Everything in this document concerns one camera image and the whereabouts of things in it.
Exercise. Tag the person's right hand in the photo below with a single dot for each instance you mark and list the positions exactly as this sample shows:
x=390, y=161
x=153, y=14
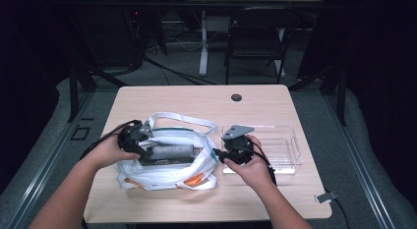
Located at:
x=252, y=173

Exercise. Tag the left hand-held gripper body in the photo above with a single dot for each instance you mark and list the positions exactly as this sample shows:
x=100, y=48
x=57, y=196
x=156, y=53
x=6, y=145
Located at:
x=131, y=137

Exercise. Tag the metal floor rail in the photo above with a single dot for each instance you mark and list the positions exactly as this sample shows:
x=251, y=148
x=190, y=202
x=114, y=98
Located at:
x=357, y=160
x=49, y=160

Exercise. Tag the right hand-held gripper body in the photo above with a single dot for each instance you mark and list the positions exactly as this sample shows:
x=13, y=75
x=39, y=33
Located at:
x=237, y=143

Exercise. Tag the person's left hand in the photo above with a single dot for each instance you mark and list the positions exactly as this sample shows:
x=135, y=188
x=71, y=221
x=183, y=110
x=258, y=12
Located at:
x=108, y=153

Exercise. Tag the black metal stand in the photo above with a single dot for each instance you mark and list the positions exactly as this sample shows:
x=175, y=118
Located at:
x=74, y=91
x=342, y=91

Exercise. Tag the clear plastic tray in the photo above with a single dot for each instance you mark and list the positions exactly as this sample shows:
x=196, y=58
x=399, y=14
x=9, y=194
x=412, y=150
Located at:
x=282, y=147

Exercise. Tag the white background desk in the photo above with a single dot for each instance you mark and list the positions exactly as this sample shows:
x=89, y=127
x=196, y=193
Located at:
x=204, y=42

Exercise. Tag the black chair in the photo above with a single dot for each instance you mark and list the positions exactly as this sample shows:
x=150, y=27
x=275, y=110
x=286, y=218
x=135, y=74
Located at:
x=255, y=35

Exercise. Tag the white green orange tote bag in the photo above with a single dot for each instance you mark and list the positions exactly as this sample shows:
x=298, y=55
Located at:
x=170, y=176

